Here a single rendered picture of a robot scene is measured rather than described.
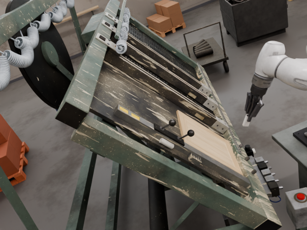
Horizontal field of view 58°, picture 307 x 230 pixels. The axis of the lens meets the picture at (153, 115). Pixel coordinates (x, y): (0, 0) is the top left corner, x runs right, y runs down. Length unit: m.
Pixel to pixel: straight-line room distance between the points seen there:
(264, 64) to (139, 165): 0.72
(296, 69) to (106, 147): 0.85
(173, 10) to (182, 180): 6.66
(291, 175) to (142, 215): 1.54
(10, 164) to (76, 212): 2.33
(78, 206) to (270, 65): 1.73
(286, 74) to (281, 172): 1.92
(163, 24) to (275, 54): 6.41
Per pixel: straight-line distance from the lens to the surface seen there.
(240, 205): 1.55
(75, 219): 2.29
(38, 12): 2.17
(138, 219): 3.08
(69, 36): 8.90
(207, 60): 4.84
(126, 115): 1.40
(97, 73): 1.42
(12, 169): 4.55
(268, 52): 1.36
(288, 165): 3.19
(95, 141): 1.19
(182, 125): 1.77
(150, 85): 1.94
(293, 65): 1.31
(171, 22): 7.74
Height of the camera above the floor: 2.31
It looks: 31 degrees down
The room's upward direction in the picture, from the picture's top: 21 degrees counter-clockwise
